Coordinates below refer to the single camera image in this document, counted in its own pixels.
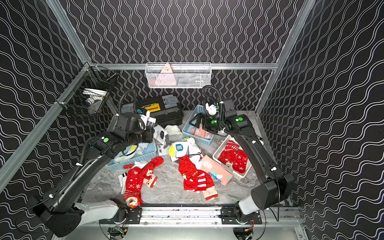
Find light blue right basket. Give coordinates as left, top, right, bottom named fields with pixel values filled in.
left=182, top=105, right=220, bottom=146

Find black wire wall basket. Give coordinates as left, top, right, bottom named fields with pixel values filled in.
left=57, top=66, right=119, bottom=122

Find red striped cuff sock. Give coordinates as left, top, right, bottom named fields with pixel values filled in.
left=179, top=156, right=218, bottom=201

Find pink triangle card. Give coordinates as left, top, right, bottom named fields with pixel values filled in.
left=155, top=63, right=177, bottom=87

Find red santa sock front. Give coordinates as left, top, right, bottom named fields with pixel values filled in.
left=124, top=157, right=164, bottom=209

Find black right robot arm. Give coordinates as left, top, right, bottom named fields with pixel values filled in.
left=189, top=99, right=295, bottom=216

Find white neon yellow sock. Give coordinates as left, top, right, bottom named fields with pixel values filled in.
left=168, top=137, right=191, bottom=162

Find plain white sock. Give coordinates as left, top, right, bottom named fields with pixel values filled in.
left=165, top=125, right=184, bottom=143

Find white perforated basket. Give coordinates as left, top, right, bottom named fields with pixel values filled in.
left=213, top=136, right=252, bottom=180

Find black plastic toolbox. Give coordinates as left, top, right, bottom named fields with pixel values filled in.
left=137, top=95, right=184, bottom=128

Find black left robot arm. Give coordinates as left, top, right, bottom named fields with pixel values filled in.
left=27, top=112, right=157, bottom=237

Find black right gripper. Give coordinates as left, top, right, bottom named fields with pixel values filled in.
left=189, top=114, right=226, bottom=133

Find light blue basket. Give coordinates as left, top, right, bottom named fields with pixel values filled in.
left=182, top=105, right=220, bottom=146
left=107, top=142, right=158, bottom=171

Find clear wall-mounted bin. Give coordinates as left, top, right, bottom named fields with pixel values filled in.
left=145, top=62, right=212, bottom=89

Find pink sock on table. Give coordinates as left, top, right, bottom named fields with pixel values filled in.
left=201, top=156, right=233, bottom=186

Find pink sock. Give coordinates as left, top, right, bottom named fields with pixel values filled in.
left=189, top=125, right=212, bottom=140
left=201, top=156, right=233, bottom=186

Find light blue left basket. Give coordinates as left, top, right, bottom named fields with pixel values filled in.
left=107, top=142, right=158, bottom=171

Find white black-striped sock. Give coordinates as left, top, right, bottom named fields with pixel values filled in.
left=187, top=138, right=203, bottom=170

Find red christmas sock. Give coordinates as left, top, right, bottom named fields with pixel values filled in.
left=219, top=140, right=249, bottom=174

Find white grey patterned sock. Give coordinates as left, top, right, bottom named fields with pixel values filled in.
left=153, top=125, right=169, bottom=147

